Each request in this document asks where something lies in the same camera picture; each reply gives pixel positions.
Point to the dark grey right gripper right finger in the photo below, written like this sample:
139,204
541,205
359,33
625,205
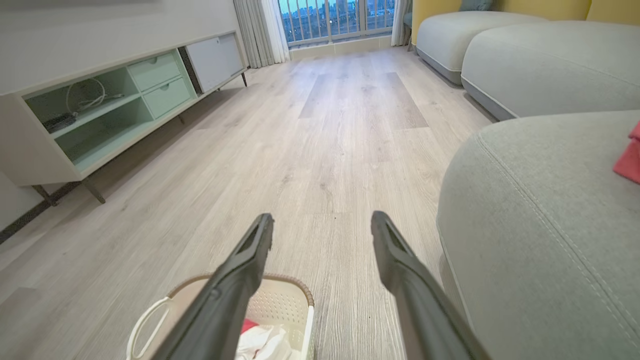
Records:
420,300

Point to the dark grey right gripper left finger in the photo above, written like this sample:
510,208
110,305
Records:
230,305

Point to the white cloth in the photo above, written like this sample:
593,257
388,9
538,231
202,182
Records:
265,345

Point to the grey sofa seat section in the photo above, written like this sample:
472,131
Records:
450,37
550,70
540,225

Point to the small red cloth piece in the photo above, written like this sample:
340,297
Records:
248,326

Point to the beige perforated laundry basket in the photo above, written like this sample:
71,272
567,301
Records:
285,300

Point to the pale green cabinet drawer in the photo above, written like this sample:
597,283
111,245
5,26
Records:
167,96
154,70

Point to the white cabinet door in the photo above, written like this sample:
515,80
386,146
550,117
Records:
215,60

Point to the black device on shelf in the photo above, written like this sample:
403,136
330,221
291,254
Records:
60,122

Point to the white green TV cabinet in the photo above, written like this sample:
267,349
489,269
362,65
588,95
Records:
30,145

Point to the grey white curtain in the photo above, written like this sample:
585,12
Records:
260,32

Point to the balcony window with railing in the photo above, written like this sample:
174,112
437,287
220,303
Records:
335,17

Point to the teal cushion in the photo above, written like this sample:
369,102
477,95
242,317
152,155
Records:
475,4

